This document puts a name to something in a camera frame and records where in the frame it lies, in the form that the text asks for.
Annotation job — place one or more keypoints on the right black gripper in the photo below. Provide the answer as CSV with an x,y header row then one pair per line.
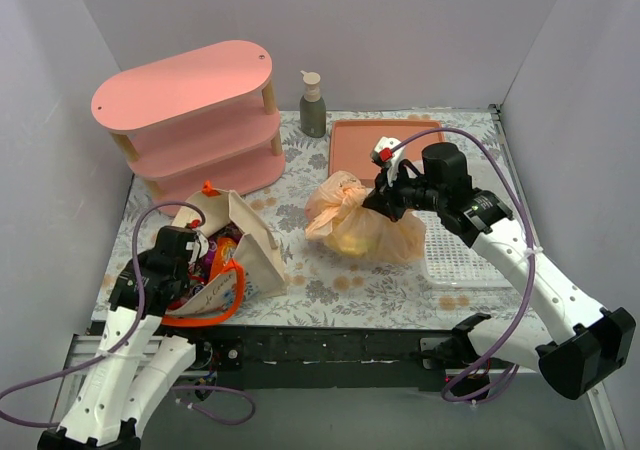
x,y
388,201

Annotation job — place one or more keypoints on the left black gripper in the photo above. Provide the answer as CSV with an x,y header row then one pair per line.
x,y
189,268

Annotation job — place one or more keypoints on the orange plastic grocery bag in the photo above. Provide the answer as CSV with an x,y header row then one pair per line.
x,y
337,218

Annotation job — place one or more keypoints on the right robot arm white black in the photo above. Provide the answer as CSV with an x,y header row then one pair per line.
x,y
581,342

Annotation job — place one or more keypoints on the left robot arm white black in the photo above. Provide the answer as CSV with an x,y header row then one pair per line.
x,y
119,393

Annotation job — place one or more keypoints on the snack packets in tote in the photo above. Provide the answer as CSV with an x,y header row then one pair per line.
x,y
222,246

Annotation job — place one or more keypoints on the terracotta plastic tray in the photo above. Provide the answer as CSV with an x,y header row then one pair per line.
x,y
352,141

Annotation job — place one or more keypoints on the white plastic basket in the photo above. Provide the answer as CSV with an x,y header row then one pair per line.
x,y
449,263

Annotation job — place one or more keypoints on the beige canvas tote bag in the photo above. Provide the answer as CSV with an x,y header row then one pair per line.
x,y
256,266

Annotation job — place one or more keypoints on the grey pump soap bottle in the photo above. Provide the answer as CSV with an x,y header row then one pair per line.
x,y
312,107

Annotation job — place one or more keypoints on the floral table mat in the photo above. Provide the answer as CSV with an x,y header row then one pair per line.
x,y
324,289

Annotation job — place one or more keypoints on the pink three-tier shelf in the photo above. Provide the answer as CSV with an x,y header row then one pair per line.
x,y
204,116

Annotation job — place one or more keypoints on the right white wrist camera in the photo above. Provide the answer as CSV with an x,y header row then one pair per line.
x,y
387,154

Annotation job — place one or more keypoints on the black mounting base rail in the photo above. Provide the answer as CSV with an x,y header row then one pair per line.
x,y
285,357

